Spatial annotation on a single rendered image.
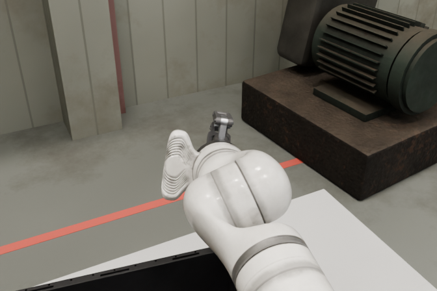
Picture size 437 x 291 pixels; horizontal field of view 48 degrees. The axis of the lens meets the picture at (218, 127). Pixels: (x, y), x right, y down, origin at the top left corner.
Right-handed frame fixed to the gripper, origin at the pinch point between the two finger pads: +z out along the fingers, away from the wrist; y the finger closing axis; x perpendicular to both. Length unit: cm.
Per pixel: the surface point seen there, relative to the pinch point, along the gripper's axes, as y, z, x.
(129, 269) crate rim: -19.7, -1.2, 10.3
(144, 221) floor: -52, 147, 11
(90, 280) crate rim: -21.4, -3.1, 15.9
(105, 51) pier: 24, 201, 47
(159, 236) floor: -55, 137, 3
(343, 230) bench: -18, 35, -38
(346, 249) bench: -21, 29, -37
